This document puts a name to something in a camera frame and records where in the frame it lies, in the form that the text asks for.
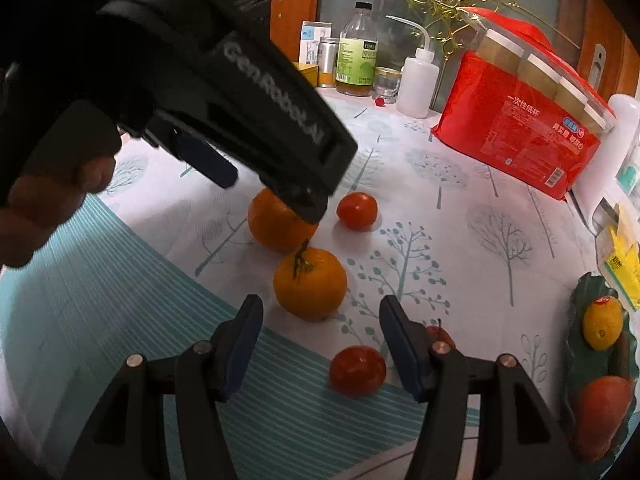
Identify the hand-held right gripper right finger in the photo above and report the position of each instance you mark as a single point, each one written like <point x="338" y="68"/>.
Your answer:
<point x="400" y="355"/>

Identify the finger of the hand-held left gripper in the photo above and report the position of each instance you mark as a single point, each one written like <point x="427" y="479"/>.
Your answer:
<point x="207" y="160"/>
<point x="310" y="207"/>

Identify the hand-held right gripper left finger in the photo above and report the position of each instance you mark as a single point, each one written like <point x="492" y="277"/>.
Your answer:
<point x="240" y="350"/>

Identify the orange tangerine with stem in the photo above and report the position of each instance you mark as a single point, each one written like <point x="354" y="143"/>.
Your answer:
<point x="310" y="290"/>

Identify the dark green scalloped plate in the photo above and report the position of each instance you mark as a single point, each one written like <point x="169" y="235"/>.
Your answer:
<point x="582" y="292"/>

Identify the large yellow orange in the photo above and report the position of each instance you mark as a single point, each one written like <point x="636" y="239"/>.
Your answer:
<point x="603" y="322"/>

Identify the red apple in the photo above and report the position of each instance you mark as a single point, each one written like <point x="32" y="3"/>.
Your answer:
<point x="600" y="410"/>

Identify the person's left hand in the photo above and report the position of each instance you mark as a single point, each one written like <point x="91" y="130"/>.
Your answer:
<point x="50" y="205"/>

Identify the red cherry tomato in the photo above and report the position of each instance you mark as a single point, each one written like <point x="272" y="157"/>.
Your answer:
<point x="357" y="211"/>
<point x="358" y="371"/>

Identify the small red stemmed fruit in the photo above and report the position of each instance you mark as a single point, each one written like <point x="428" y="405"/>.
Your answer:
<point x="444" y="336"/>

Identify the flat yellow box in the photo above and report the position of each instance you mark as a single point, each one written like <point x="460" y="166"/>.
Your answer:
<point x="306" y="74"/>

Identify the tree printed tablecloth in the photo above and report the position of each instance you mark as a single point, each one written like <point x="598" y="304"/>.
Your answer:
<point x="450" y="260"/>

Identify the blue and white carton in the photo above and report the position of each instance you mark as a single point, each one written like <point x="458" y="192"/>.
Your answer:
<point x="312" y="42"/>

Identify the small metal can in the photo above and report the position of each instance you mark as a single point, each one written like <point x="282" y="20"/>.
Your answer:
<point x="329" y="62"/>

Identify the small glass jar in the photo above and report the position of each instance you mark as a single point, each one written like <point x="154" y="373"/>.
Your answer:
<point x="387" y="85"/>

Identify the green label glass bottle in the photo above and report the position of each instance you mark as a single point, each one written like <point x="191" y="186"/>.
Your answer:
<point x="356" y="60"/>

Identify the white squeeze bottle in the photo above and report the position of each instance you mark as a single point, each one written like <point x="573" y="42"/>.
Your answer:
<point x="417" y="85"/>

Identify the red paper cup package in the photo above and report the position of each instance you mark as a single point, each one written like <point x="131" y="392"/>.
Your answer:
<point x="500" y="125"/>

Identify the yellow tissue pack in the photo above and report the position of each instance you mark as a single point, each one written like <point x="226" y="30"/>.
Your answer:
<point x="620" y="260"/>

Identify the white cosmetic storage box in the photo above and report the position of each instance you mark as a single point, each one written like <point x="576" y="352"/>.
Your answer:
<point x="617" y="125"/>

